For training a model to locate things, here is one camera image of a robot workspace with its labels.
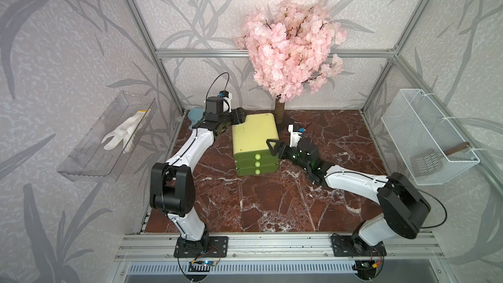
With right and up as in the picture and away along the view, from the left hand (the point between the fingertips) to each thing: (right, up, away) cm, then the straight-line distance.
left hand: (243, 112), depth 88 cm
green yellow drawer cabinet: (+5, -18, -9) cm, 21 cm away
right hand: (+13, -13, -6) cm, 19 cm away
